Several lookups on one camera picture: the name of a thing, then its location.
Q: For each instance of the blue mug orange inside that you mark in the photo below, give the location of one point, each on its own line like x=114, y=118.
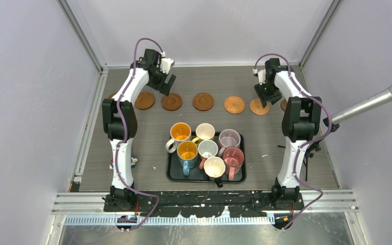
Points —
x=187, y=152

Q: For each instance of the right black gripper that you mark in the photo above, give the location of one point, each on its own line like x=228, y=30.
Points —
x=264, y=97

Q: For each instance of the white mug pink handle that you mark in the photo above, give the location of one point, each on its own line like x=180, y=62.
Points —
x=207, y=149

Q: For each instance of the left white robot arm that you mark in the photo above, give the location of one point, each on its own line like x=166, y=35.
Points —
x=120, y=123

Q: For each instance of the black serving tray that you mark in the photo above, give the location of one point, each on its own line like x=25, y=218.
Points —
x=176, y=172

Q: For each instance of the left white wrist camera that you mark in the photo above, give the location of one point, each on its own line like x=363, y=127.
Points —
x=166, y=64

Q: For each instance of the woven rattan coaster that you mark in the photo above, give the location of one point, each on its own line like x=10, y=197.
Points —
x=234, y=105
x=257, y=107

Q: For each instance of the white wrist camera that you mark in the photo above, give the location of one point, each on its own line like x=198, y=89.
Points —
x=166, y=64
x=261, y=75

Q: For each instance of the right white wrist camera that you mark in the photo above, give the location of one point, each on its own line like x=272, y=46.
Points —
x=261, y=75

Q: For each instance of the white mug orange inside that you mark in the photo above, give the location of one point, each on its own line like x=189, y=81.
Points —
x=179, y=132

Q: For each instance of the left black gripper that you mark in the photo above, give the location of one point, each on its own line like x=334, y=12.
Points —
x=163, y=87

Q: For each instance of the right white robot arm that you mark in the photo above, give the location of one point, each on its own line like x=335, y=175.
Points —
x=301, y=107

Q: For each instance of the cream mug yellow handle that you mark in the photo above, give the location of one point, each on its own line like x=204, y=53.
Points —
x=204, y=131

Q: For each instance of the white mug black handle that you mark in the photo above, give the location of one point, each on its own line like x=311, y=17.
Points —
x=214, y=167

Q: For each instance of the dark brown wooden coaster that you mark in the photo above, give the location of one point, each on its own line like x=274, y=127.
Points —
x=283, y=105

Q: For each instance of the silver microphone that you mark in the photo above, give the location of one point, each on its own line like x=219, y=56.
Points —
x=373, y=102

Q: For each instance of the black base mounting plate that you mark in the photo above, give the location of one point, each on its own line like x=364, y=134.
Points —
x=242, y=203

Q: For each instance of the lilac mug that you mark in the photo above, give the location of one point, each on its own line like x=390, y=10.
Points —
x=226, y=139

